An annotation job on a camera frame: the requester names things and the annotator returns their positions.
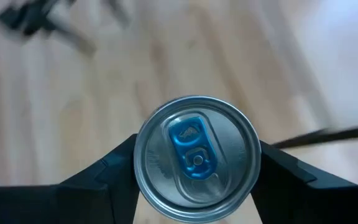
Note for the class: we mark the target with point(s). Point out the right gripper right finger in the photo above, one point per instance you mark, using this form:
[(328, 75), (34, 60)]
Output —
[(306, 202)]

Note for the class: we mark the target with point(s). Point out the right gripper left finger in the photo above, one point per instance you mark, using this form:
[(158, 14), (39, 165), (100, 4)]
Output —
[(57, 205)]

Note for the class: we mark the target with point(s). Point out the blue and silver slim can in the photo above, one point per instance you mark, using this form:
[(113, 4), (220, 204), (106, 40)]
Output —
[(197, 155)]

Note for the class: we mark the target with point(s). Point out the wooden shelf with black frame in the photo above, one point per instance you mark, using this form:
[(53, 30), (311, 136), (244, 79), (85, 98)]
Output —
[(337, 133)]

